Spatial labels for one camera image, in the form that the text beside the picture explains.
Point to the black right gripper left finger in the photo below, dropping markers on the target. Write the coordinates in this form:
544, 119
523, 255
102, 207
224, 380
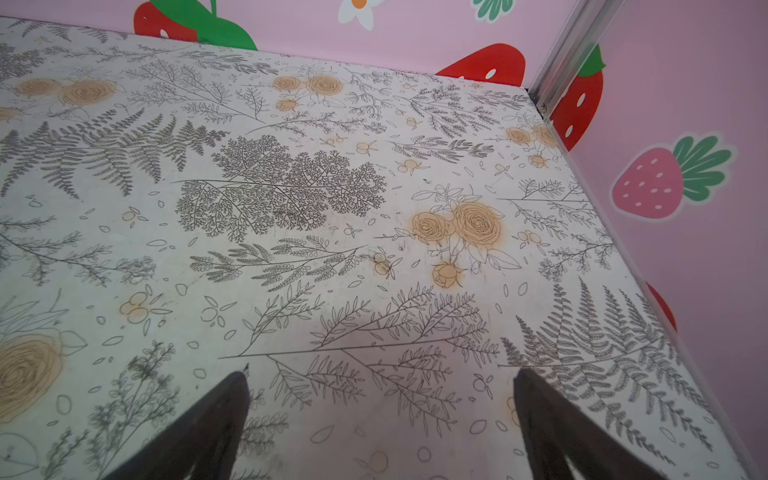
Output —
201, 444

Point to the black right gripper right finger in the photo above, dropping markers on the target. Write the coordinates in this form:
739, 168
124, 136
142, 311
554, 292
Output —
559, 438

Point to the aluminium corner post right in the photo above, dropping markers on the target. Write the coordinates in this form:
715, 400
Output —
583, 30

